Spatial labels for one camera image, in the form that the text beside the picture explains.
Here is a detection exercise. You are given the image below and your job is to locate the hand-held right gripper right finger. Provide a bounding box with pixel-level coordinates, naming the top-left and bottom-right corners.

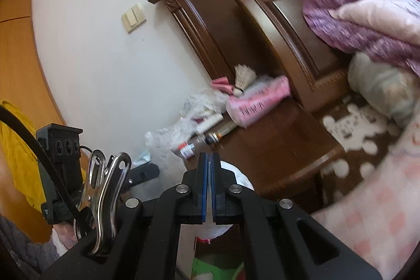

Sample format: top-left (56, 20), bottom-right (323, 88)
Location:
top-left (207, 152), bottom-right (383, 280)

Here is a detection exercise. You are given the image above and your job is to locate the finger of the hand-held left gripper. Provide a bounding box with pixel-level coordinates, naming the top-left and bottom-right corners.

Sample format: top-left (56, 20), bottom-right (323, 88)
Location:
top-left (126, 163), bottom-right (160, 185)

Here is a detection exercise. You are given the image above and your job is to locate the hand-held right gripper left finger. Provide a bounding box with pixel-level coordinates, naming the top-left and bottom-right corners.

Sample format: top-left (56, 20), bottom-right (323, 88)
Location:
top-left (39, 152), bottom-right (209, 280)

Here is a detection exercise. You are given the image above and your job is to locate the small clear bottle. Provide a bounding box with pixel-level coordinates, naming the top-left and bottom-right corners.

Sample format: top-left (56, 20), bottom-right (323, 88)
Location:
top-left (179, 134), bottom-right (211, 160)

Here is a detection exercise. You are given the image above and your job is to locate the cream squeeze tube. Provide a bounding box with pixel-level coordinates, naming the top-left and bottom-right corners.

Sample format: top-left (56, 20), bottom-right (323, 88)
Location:
top-left (205, 123), bottom-right (237, 144)

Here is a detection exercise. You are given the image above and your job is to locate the white printed plastic bag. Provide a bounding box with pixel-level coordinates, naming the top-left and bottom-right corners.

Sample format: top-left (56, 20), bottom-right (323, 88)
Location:
top-left (179, 88), bottom-right (230, 123)

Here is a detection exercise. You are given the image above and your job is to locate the pink tissue pack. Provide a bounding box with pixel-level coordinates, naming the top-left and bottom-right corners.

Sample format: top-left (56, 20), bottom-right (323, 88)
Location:
top-left (226, 75), bottom-right (291, 128)

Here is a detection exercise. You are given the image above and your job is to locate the white feather shuttlecock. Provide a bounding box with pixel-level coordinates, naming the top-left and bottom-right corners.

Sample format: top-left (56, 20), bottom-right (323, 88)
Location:
top-left (231, 64), bottom-right (257, 97)

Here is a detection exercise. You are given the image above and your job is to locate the person's left forearm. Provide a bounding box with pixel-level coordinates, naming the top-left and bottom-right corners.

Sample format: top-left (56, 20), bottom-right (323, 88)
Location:
top-left (0, 214), bottom-right (71, 279)

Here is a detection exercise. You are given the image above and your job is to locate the person's left hand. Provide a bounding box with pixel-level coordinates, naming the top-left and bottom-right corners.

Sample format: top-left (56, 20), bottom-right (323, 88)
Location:
top-left (52, 221), bottom-right (86, 249)

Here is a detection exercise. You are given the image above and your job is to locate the clear plastic bag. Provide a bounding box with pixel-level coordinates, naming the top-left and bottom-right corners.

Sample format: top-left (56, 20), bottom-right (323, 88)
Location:
top-left (145, 116), bottom-right (201, 169)

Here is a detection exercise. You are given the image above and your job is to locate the silver metal spring clip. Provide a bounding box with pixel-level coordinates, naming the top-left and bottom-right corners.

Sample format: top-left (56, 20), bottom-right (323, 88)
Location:
top-left (73, 149), bottom-right (132, 257)

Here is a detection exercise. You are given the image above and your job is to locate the yellow cloth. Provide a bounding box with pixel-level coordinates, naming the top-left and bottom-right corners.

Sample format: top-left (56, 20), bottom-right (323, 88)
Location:
top-left (0, 99), bottom-right (87, 208)

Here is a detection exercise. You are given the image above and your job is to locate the white tube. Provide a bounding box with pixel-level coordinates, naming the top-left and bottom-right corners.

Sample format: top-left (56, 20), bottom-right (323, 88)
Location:
top-left (195, 113), bottom-right (224, 135)

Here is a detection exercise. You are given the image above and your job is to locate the dark wooden nightstand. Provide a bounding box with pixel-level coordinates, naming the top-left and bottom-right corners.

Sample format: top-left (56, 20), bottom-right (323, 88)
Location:
top-left (144, 96), bottom-right (347, 235)

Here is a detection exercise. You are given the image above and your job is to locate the small pink packet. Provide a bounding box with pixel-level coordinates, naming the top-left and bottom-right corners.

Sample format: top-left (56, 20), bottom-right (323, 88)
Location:
top-left (210, 77), bottom-right (234, 93)

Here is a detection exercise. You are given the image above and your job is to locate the orange wooden door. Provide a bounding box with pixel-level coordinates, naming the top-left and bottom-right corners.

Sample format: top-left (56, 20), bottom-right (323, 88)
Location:
top-left (0, 0), bottom-right (66, 126)

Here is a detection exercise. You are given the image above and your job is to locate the pink checked bed sheet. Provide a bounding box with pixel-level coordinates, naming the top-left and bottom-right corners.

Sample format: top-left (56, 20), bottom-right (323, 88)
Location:
top-left (310, 123), bottom-right (420, 280)

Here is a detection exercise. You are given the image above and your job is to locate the dark wooden headboard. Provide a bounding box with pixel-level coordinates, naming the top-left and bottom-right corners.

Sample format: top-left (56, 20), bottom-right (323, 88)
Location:
top-left (148, 0), bottom-right (420, 113)

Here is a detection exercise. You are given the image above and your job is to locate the grey pillow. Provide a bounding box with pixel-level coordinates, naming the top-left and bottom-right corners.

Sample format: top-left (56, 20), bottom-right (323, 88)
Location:
top-left (347, 52), bottom-right (420, 126)

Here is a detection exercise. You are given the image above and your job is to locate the purple and pink quilt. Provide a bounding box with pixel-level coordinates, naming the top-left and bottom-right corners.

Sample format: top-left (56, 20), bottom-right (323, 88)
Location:
top-left (302, 0), bottom-right (420, 77)

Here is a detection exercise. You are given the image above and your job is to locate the beige wall switch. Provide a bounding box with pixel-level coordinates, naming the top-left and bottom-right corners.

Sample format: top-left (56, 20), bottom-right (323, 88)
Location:
top-left (121, 3), bottom-right (147, 34)

